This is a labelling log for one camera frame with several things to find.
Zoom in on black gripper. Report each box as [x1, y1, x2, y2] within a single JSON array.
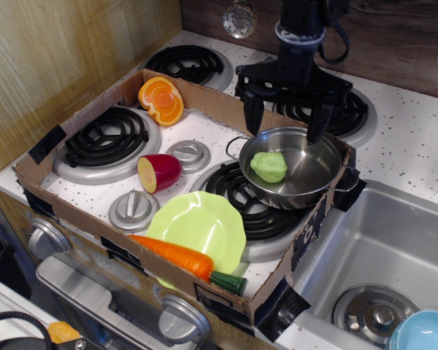
[[235, 38, 353, 145]]

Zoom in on green toy broccoli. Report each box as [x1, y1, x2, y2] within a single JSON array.
[[250, 152, 288, 183]]

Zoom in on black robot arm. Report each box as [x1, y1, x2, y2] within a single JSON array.
[[235, 1, 352, 144]]

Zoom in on stainless steel pan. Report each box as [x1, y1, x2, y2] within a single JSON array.
[[226, 126, 359, 210]]

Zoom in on back right black burner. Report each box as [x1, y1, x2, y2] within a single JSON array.
[[264, 88, 377, 149]]

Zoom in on black burner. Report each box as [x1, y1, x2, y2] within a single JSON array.
[[264, 88, 377, 149], [138, 44, 234, 91], [53, 106, 161, 185], [191, 160, 310, 263]]

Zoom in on back left black burner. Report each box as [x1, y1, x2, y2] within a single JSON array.
[[138, 44, 234, 91]]

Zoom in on hanging metal strainer ladle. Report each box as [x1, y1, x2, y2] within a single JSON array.
[[222, 1, 257, 39]]

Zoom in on silver stovetop knob centre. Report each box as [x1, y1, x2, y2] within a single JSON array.
[[166, 140, 211, 174]]

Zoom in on silver stovetop knob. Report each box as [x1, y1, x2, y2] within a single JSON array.
[[109, 190, 160, 233], [166, 140, 211, 174]]

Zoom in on front right black burner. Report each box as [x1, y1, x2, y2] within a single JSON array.
[[191, 160, 310, 263]]

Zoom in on orange toy pumpkin slice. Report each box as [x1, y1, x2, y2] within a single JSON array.
[[138, 77, 184, 127]]

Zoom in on light green plastic plate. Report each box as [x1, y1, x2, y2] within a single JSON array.
[[146, 191, 246, 274]]

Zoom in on red toy half fruit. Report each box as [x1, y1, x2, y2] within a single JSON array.
[[137, 154, 183, 194]]

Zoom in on brown cardboard fence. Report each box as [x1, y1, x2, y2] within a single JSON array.
[[13, 69, 365, 341]]

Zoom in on front left black burner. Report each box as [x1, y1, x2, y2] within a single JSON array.
[[53, 106, 161, 185]]

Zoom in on stainless steel sink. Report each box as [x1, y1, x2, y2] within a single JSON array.
[[294, 181, 438, 349]]

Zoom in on orange toy carrot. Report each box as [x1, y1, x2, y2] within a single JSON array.
[[128, 235, 247, 296]]

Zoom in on silver stovetop knob front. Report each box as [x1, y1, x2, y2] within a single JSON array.
[[109, 190, 160, 233]]

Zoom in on silver sink drain plug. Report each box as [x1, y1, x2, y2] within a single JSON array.
[[331, 284, 420, 348]]

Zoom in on silver oven knob right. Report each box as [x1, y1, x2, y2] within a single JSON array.
[[158, 295, 211, 344]]

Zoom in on silver oven knob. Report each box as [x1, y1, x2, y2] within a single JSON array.
[[28, 217, 72, 260], [158, 295, 211, 344]]

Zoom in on light blue bowl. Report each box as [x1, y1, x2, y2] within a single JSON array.
[[384, 311, 438, 350]]

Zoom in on silver oven knob left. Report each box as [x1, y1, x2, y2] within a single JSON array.
[[28, 217, 72, 260]]

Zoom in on yellow object bottom left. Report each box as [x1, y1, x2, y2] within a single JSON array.
[[47, 321, 81, 344]]

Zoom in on silver oven door handle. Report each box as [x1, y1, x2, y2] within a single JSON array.
[[36, 257, 177, 349]]

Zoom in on black cable bottom left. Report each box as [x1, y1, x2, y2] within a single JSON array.
[[0, 311, 54, 350]]

